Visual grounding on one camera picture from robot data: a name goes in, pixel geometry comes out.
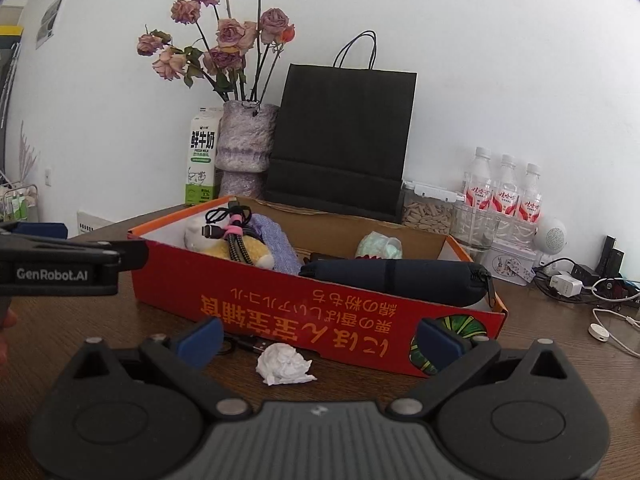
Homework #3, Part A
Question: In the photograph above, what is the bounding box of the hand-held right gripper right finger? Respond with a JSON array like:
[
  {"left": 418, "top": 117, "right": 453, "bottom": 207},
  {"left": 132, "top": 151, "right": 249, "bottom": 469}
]
[{"left": 387, "top": 316, "right": 576, "bottom": 418}]

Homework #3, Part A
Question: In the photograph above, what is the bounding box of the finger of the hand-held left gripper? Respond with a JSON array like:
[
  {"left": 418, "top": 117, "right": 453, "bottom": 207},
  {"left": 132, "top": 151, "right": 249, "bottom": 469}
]
[
  {"left": 65, "top": 239, "right": 150, "bottom": 273},
  {"left": 0, "top": 222, "right": 68, "bottom": 242}
]

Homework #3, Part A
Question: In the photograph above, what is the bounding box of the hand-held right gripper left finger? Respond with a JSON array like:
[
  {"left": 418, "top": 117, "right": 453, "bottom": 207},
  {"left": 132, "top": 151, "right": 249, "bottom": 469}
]
[{"left": 72, "top": 316, "right": 251, "bottom": 418}]

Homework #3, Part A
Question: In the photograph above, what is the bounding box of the dark navy pouch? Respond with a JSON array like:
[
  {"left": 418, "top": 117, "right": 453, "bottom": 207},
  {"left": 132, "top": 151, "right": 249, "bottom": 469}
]
[{"left": 298, "top": 258, "right": 493, "bottom": 307}]

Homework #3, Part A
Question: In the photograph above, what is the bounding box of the white tissue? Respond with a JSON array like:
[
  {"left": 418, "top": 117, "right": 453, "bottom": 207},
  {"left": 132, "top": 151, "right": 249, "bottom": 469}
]
[{"left": 256, "top": 344, "right": 317, "bottom": 386}]

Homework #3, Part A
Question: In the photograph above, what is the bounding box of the thin black cable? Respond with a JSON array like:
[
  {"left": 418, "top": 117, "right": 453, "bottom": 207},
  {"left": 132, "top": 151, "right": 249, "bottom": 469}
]
[{"left": 204, "top": 206, "right": 251, "bottom": 227}]

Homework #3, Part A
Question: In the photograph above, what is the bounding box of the black-white braided cable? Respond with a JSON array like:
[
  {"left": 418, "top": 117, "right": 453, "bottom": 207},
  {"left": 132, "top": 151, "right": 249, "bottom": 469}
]
[{"left": 202, "top": 205, "right": 258, "bottom": 263}]

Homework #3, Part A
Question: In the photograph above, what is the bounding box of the red cardboard box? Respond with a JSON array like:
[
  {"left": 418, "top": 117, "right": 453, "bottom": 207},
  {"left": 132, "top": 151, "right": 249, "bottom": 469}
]
[{"left": 127, "top": 195, "right": 508, "bottom": 378}]

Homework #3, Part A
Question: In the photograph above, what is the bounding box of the purple cloth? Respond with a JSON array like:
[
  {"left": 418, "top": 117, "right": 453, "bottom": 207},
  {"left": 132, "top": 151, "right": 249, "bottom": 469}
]
[{"left": 247, "top": 213, "right": 303, "bottom": 275}]

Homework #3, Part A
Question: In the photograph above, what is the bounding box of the person's left hand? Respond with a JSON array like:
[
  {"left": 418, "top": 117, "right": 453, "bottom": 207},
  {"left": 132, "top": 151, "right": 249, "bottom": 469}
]
[{"left": 0, "top": 307, "right": 17, "bottom": 366}]

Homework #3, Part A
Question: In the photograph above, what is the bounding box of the white and yellow plush toy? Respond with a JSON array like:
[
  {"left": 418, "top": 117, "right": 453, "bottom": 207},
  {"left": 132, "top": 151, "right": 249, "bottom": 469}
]
[{"left": 184, "top": 217, "right": 276, "bottom": 271}]

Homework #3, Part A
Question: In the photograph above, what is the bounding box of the white printed tin box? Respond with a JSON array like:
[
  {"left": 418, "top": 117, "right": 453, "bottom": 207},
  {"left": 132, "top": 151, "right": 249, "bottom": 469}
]
[{"left": 487, "top": 240, "right": 541, "bottom": 287}]

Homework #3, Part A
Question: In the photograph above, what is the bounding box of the milk carton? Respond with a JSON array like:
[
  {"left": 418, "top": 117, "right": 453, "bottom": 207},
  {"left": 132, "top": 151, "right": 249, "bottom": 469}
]
[{"left": 185, "top": 107, "right": 223, "bottom": 206}]

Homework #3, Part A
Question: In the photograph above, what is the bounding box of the clear glass cup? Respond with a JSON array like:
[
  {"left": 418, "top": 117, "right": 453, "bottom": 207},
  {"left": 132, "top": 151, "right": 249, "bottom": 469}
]
[{"left": 452, "top": 203, "right": 501, "bottom": 251}]

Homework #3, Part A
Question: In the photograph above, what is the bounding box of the clear jar of seeds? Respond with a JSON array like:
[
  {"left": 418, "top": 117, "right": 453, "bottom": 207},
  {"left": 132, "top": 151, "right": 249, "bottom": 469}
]
[{"left": 401, "top": 180, "right": 466, "bottom": 235}]

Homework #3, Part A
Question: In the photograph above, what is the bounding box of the white charger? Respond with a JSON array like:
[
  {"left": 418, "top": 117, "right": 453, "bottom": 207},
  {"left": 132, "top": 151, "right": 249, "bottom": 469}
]
[{"left": 549, "top": 272, "right": 583, "bottom": 297}]

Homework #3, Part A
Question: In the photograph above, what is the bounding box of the white round speaker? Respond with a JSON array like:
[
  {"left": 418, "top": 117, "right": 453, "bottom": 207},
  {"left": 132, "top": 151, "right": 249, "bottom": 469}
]
[{"left": 532, "top": 218, "right": 567, "bottom": 253}]

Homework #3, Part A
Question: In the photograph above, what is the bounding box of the purple stone vase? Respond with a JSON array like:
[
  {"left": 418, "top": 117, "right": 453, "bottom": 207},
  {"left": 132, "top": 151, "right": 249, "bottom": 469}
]
[{"left": 215, "top": 101, "right": 280, "bottom": 200}]

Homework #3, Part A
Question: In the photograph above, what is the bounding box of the clear water bottle red label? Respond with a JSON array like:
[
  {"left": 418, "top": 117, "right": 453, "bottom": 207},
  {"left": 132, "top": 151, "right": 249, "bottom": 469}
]
[
  {"left": 492, "top": 154, "right": 518, "bottom": 217},
  {"left": 462, "top": 147, "right": 493, "bottom": 211},
  {"left": 517, "top": 162, "right": 543, "bottom": 223}
]

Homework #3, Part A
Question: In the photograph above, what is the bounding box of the black upright device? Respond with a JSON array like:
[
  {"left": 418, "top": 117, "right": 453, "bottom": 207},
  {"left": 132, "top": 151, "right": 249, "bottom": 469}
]
[{"left": 600, "top": 235, "right": 626, "bottom": 276}]

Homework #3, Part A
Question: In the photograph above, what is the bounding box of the black paper bag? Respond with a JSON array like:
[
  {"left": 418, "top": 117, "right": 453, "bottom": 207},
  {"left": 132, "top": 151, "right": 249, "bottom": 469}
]
[{"left": 265, "top": 31, "right": 418, "bottom": 223}]

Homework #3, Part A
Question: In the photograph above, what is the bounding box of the dried pink rose bouquet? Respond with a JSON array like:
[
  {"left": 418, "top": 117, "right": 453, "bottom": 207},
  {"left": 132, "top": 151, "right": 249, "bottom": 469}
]
[{"left": 137, "top": 0, "right": 296, "bottom": 103}]

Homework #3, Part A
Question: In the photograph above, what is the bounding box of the wire rack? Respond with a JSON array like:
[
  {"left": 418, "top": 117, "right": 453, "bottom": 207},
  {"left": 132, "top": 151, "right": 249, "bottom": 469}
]
[{"left": 0, "top": 182, "right": 41, "bottom": 226}]

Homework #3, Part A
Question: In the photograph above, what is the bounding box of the black usb cable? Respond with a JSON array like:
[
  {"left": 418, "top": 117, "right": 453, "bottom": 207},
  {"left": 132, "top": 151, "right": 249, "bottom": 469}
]
[{"left": 220, "top": 335, "right": 271, "bottom": 356}]

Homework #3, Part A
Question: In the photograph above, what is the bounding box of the white cable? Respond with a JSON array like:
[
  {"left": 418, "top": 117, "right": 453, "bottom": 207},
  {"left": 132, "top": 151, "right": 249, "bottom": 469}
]
[{"left": 587, "top": 307, "right": 640, "bottom": 358}]

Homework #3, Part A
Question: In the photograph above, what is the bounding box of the wall poster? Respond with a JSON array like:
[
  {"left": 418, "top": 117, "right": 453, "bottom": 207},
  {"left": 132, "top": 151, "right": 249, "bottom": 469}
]
[{"left": 36, "top": 0, "right": 68, "bottom": 50}]

